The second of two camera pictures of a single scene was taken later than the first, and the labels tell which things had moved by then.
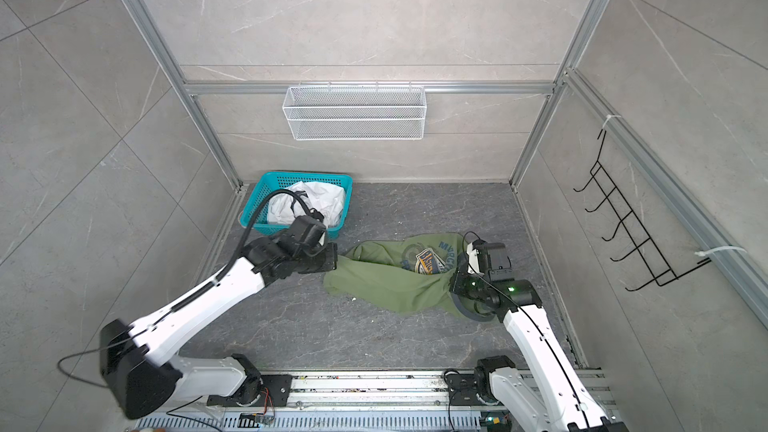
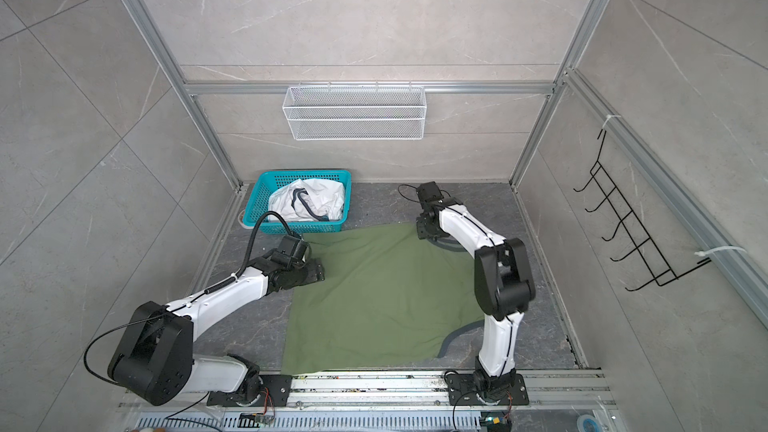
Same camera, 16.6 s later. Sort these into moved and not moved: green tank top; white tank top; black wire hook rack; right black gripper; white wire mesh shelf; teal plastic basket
Moved: green tank top; right black gripper
Not moved: teal plastic basket; white tank top; black wire hook rack; white wire mesh shelf
